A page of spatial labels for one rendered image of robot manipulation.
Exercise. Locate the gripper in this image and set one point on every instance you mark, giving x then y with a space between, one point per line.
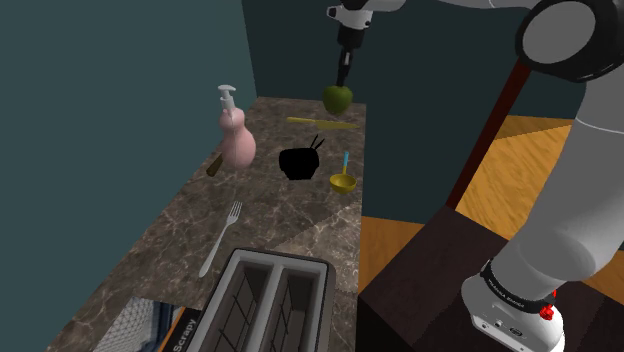
350 37

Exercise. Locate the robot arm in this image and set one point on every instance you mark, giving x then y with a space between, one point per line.
560 214

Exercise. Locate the green apple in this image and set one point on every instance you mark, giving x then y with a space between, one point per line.
337 99

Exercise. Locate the yellow knife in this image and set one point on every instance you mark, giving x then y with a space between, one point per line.
322 123

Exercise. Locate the black stick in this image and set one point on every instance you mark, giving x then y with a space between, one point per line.
314 142
320 144

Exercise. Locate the black bowl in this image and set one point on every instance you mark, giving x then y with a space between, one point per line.
298 164

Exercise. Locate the pink soap dispenser bottle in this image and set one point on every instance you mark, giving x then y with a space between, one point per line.
237 146

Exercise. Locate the silver fork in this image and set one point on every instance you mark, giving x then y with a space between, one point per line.
220 239

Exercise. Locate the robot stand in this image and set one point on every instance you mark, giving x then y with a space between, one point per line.
429 273

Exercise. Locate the silver toaster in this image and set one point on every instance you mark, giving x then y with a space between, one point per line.
263 304

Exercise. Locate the book with black spine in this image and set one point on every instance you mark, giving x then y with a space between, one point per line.
184 336

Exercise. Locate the dark red wooden post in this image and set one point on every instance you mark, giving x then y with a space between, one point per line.
487 136

